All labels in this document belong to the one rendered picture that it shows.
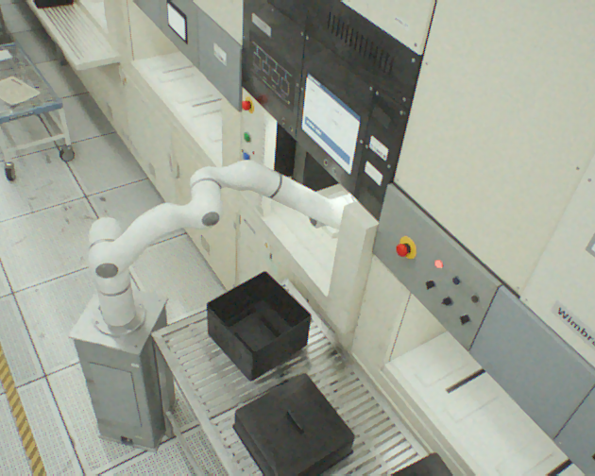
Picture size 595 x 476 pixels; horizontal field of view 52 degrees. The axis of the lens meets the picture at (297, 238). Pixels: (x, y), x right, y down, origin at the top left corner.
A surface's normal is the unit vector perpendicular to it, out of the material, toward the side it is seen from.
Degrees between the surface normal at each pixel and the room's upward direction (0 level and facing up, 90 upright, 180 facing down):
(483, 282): 90
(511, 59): 90
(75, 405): 0
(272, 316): 0
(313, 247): 0
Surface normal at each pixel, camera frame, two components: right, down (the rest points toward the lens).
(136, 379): -0.22, 0.67
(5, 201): 0.08, -0.72
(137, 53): 0.53, 0.62
